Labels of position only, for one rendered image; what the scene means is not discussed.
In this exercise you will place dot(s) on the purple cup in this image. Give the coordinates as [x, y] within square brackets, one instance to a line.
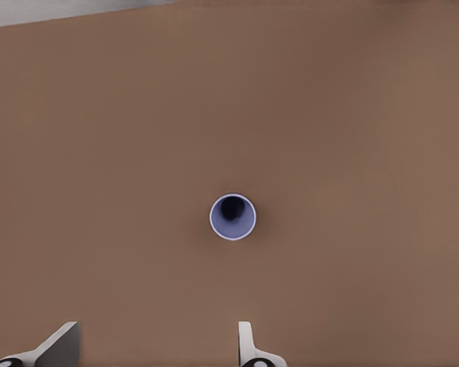
[232, 225]

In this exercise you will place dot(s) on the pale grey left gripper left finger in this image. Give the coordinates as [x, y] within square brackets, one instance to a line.
[57, 347]

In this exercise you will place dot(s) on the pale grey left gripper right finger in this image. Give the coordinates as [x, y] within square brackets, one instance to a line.
[248, 346]

